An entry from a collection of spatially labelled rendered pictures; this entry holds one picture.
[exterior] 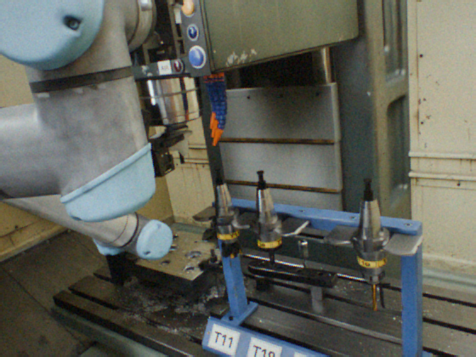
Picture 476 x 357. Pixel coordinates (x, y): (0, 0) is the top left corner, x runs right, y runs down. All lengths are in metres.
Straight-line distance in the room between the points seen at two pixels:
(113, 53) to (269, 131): 1.18
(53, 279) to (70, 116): 1.65
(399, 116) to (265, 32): 0.90
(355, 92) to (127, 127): 1.09
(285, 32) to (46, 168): 0.69
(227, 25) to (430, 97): 1.03
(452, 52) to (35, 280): 1.76
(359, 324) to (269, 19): 0.72
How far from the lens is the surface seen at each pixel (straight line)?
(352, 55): 1.35
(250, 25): 0.84
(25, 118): 0.36
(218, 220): 0.94
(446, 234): 1.83
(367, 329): 1.11
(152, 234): 0.82
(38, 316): 1.83
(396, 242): 0.80
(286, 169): 1.49
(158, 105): 1.05
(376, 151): 1.39
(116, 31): 0.33
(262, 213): 0.88
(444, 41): 1.64
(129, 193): 0.33
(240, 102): 1.51
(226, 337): 1.05
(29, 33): 0.30
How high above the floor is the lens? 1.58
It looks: 19 degrees down
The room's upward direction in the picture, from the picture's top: 9 degrees counter-clockwise
